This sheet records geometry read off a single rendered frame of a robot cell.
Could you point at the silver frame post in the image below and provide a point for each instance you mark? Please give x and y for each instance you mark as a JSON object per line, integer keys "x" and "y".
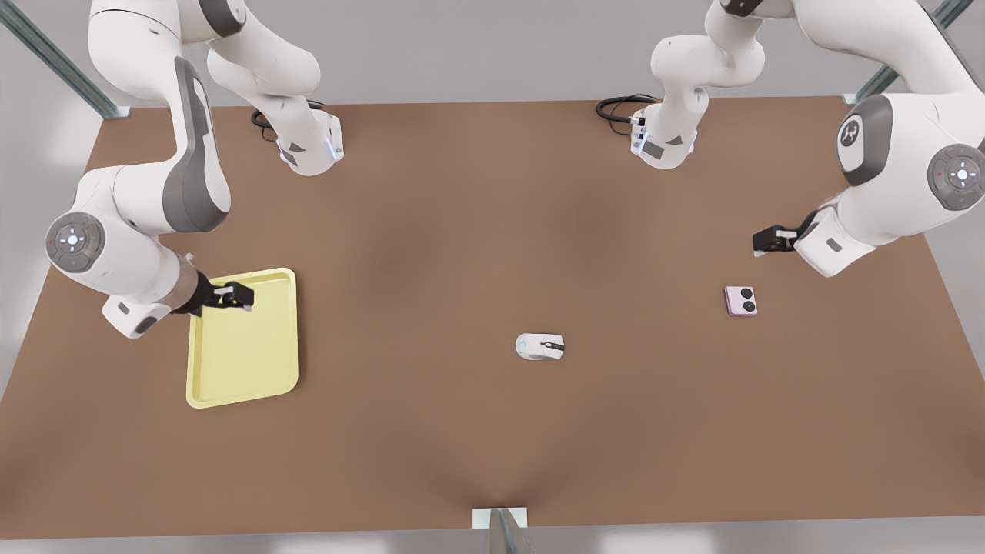
{"x": 61, "y": 61}
{"x": 900, "y": 61}
{"x": 504, "y": 531}

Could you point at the pink flip phone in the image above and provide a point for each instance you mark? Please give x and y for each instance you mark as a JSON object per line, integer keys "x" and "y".
{"x": 740, "y": 300}

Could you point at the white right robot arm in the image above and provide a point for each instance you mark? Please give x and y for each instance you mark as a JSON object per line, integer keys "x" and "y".
{"x": 138, "y": 192}

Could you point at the white computer mouse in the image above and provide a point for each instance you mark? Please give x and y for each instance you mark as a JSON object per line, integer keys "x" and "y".
{"x": 539, "y": 346}

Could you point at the yellow rectangular tray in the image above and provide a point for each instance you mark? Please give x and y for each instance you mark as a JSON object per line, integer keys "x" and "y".
{"x": 243, "y": 338}

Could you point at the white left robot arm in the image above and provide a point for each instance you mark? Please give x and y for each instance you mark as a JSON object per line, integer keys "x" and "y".
{"x": 893, "y": 177}

